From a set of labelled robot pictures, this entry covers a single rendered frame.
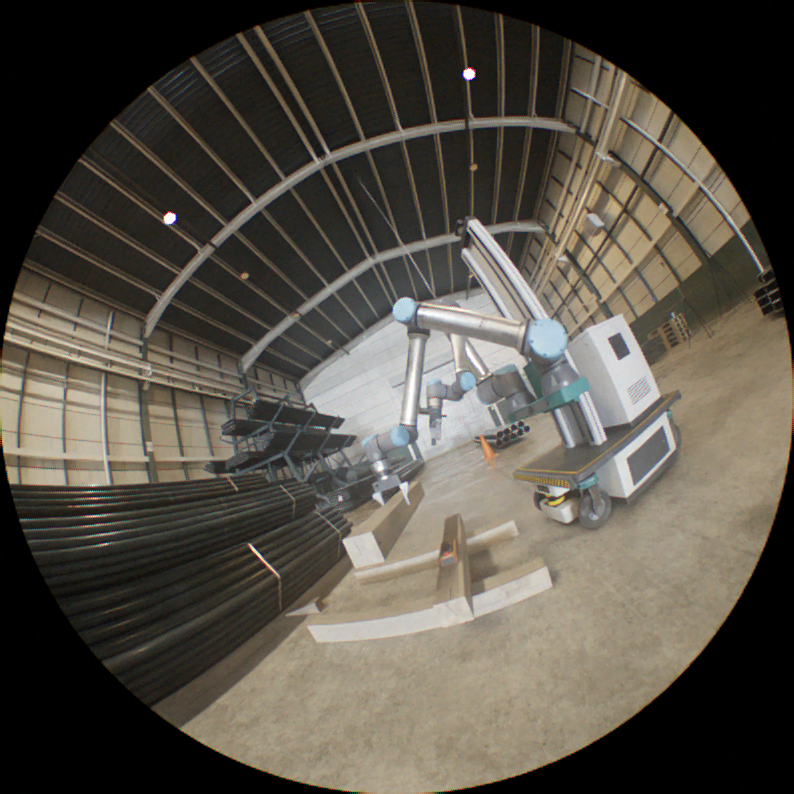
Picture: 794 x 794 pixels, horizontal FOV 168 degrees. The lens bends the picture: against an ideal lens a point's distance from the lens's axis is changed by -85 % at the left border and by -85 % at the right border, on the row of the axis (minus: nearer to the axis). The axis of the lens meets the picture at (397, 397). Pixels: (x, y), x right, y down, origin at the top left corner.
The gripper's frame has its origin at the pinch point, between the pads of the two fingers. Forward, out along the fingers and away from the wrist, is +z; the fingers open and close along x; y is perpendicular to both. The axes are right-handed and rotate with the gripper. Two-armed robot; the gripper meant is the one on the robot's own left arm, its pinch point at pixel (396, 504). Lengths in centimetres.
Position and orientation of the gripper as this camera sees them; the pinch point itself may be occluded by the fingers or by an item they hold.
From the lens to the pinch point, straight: 128.8
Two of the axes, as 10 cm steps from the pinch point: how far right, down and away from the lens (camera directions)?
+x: 9.0, -4.1, -1.4
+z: 3.8, 9.0, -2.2
